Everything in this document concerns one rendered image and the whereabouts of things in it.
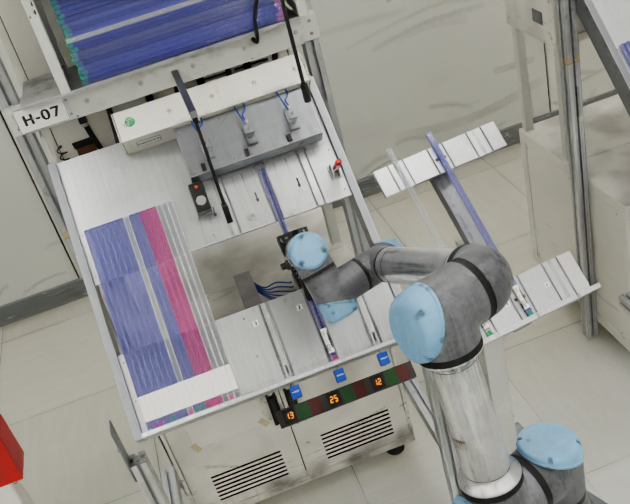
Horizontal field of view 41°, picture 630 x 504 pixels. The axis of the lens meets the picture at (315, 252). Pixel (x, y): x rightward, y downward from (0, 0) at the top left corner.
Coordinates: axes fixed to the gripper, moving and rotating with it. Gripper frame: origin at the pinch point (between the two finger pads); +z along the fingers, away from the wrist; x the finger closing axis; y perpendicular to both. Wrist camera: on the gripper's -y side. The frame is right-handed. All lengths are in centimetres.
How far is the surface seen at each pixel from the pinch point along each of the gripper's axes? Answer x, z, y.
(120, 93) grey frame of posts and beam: 26, 3, 52
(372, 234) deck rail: -19.5, -0.1, 0.1
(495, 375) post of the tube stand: -42, 20, -47
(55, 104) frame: 41, 1, 54
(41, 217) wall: 84, 175, 53
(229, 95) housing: 1.6, 4.1, 43.8
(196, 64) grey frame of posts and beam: 7, 2, 53
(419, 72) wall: -97, 172, 59
